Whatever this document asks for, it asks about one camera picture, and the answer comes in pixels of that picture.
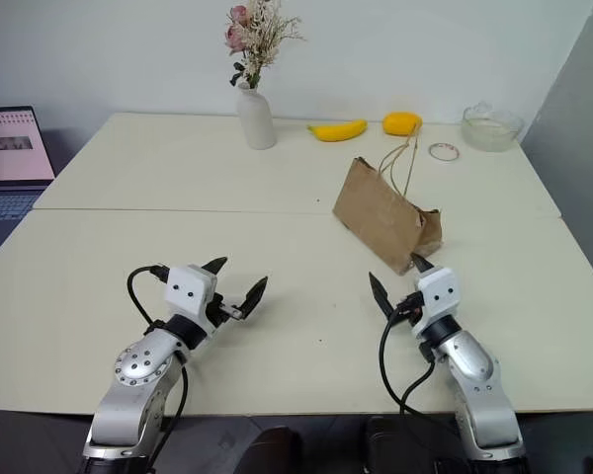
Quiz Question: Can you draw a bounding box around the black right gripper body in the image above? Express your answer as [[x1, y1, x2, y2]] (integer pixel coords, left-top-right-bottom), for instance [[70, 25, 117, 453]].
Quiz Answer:
[[393, 291, 425, 326]]

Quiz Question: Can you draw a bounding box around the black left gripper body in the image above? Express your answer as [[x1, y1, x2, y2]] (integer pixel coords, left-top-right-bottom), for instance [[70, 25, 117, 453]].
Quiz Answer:
[[205, 291, 243, 330]]

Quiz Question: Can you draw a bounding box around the brown paper bag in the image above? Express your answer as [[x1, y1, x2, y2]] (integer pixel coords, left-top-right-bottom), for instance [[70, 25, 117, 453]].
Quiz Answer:
[[331, 122, 445, 277]]

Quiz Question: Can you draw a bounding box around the yellow mango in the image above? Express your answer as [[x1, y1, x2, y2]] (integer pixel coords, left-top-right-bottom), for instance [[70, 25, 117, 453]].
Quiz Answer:
[[381, 112, 424, 136]]

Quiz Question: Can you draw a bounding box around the clear glass bowl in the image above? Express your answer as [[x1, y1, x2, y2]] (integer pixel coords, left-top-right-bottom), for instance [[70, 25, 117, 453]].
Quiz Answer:
[[462, 101, 525, 153]]

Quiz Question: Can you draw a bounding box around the white ceramic vase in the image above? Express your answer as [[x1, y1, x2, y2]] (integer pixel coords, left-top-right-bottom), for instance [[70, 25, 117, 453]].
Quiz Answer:
[[235, 81, 277, 150]]

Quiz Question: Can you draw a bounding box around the yellow banana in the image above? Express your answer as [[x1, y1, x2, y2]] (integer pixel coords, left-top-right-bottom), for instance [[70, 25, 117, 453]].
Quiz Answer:
[[306, 118, 369, 143]]

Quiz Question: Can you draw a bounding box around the dried flower bouquet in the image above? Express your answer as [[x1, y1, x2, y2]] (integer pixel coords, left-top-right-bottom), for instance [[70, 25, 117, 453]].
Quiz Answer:
[[224, 0, 307, 92]]

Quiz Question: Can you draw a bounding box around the open laptop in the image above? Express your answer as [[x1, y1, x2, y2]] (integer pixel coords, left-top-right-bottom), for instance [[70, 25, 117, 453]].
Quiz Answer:
[[0, 105, 56, 271]]

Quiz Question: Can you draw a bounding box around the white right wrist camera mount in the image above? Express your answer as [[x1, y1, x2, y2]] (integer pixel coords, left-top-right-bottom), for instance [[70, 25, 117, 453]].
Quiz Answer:
[[412, 268, 460, 340]]

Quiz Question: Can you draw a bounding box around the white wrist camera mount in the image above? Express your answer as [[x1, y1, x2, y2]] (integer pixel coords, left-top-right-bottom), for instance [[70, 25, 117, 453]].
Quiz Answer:
[[412, 268, 460, 340], [163, 265, 218, 341]]

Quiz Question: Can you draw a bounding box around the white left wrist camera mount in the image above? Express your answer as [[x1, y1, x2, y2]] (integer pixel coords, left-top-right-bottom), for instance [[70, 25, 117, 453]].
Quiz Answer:
[[163, 265, 218, 341]]

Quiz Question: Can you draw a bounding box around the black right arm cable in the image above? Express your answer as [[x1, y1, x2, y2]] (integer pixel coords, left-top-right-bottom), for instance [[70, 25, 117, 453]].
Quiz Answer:
[[378, 295, 456, 421]]

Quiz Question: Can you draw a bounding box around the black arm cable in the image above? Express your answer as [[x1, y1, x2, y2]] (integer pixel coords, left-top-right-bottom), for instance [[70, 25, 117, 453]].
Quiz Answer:
[[127, 265, 189, 465], [378, 295, 456, 421]]

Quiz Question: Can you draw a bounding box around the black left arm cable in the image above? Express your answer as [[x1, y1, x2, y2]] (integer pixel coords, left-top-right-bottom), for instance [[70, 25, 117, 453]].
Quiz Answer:
[[127, 265, 189, 465]]

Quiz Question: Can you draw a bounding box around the thin red-white ring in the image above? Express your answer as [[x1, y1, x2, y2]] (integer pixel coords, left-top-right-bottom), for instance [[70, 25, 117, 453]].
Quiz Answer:
[[428, 141, 460, 163]]

